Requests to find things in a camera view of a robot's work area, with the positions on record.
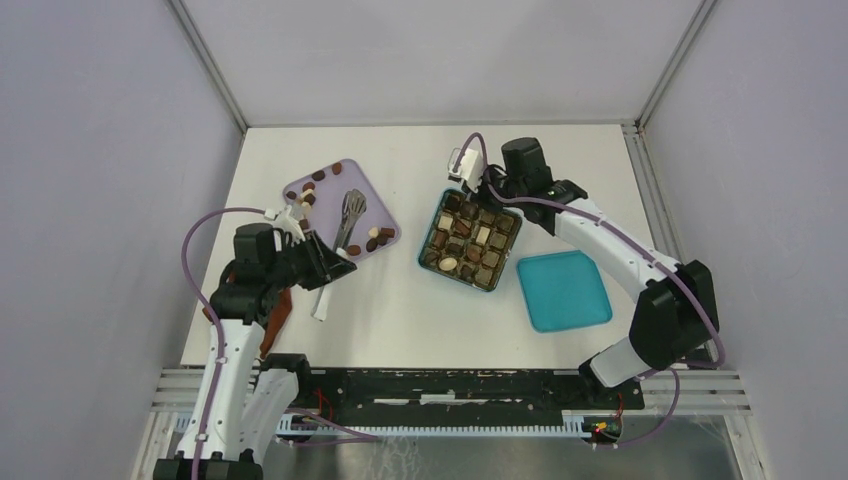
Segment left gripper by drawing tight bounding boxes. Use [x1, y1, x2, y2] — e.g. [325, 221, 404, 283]
[265, 229, 356, 291]

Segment metal kitchen tongs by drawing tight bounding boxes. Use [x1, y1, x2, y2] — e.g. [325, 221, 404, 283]
[311, 189, 367, 322]

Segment teal chocolate box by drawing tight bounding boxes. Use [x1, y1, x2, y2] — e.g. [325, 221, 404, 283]
[417, 189, 523, 292]

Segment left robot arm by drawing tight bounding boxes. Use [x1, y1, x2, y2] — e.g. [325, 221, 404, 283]
[152, 223, 356, 479]

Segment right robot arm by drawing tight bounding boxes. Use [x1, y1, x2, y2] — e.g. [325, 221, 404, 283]
[479, 137, 719, 408]

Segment white oval chocolate in box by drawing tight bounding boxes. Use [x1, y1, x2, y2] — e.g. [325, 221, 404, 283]
[438, 257, 458, 272]

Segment brown cloth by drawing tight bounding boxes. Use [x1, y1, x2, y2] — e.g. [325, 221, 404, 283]
[202, 260, 292, 360]

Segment purple tray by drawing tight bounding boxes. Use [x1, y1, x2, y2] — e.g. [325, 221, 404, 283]
[282, 159, 401, 263]

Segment teal box lid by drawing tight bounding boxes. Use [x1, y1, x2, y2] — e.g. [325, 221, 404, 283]
[516, 250, 613, 334]

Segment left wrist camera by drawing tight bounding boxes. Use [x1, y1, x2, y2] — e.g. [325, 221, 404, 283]
[263, 204, 310, 247]

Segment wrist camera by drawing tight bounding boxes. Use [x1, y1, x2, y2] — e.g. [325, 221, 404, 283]
[263, 204, 310, 247]
[448, 148, 485, 193]

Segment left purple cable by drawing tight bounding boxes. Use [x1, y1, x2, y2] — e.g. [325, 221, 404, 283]
[180, 206, 379, 480]

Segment purple cable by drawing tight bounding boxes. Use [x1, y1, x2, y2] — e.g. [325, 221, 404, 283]
[460, 132, 727, 448]
[180, 206, 379, 480]

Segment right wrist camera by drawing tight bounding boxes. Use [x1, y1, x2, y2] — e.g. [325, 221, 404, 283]
[448, 148, 485, 193]

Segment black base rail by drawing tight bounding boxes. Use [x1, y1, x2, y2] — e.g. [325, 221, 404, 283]
[293, 368, 645, 427]

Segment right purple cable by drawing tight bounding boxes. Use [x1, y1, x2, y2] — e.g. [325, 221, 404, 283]
[460, 132, 727, 448]

